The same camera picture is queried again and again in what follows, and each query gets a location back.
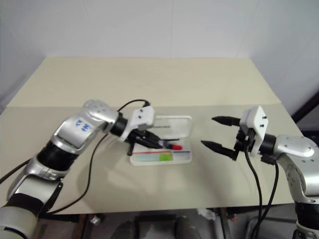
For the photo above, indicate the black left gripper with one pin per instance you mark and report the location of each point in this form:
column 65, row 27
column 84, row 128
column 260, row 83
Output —
column 135, row 139

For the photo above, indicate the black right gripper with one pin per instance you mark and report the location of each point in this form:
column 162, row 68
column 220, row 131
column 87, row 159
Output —
column 244, row 140

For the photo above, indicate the black marker with red cap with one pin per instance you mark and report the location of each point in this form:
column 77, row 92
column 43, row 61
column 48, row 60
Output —
column 178, row 147

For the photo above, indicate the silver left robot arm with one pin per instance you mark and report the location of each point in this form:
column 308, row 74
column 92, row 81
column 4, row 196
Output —
column 74, row 129

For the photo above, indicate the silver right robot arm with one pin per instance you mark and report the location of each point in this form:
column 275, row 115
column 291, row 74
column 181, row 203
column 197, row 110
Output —
column 294, row 147

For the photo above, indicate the white hard pencil case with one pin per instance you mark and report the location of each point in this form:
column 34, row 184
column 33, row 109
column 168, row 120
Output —
column 179, row 124

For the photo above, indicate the thin black pen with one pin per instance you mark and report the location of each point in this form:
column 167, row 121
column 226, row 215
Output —
column 172, row 139

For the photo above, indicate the crumpled white paper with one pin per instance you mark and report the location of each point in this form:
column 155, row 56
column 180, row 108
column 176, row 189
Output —
column 206, row 214

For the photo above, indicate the small red object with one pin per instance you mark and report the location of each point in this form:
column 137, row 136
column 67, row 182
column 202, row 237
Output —
column 233, row 218

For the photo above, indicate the dark rounded shape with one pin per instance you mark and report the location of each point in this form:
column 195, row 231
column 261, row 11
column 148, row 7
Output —
column 187, row 229

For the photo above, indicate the small silver object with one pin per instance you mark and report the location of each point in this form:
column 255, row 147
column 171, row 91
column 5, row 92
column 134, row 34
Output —
column 96, row 220

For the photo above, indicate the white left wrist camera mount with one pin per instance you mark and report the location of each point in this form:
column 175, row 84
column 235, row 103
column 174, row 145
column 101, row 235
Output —
column 140, row 117

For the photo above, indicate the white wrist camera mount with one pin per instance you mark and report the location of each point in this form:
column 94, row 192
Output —
column 140, row 117
column 256, row 119

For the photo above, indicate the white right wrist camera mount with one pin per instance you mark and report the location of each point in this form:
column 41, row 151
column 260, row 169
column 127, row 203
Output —
column 256, row 119

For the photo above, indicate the black diagonal frame beam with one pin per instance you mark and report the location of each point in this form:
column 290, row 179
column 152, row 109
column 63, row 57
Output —
column 307, row 104

